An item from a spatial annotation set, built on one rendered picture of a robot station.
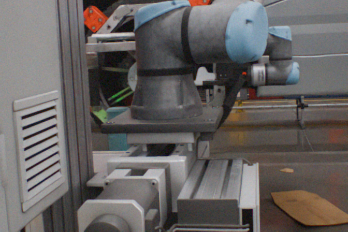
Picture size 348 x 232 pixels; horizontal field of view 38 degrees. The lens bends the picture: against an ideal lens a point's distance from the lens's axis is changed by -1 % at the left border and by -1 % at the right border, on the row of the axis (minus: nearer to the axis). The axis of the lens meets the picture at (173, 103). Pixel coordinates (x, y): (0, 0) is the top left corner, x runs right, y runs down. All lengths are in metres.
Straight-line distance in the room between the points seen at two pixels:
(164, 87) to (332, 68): 1.13
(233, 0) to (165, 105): 0.24
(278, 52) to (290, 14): 0.36
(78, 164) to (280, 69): 0.94
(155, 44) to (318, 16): 1.12
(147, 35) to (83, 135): 0.24
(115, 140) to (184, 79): 0.89
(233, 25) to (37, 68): 0.44
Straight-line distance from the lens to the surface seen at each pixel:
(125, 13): 1.98
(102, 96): 2.11
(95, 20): 2.01
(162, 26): 1.02
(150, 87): 1.02
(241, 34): 0.97
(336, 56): 2.05
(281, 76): 1.70
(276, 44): 1.70
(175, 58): 1.02
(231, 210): 0.77
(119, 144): 1.89
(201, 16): 1.00
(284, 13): 2.03
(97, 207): 0.67
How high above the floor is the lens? 0.97
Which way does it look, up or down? 7 degrees down
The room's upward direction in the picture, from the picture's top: 3 degrees counter-clockwise
